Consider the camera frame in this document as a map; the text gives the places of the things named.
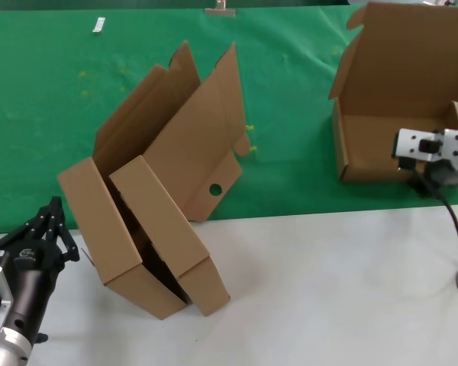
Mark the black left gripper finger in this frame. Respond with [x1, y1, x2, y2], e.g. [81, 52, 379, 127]
[52, 220, 81, 263]
[0, 196, 63, 252]

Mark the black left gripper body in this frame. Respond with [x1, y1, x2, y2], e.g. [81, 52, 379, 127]
[2, 237, 66, 339]

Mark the brown cardboard box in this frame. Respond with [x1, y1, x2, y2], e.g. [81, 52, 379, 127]
[327, 2, 458, 184]
[108, 41, 251, 317]
[56, 40, 200, 320]

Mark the green table cloth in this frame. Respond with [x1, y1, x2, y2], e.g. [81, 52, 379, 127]
[0, 3, 458, 234]

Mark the black cable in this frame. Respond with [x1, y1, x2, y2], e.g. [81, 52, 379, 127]
[406, 169, 458, 295]

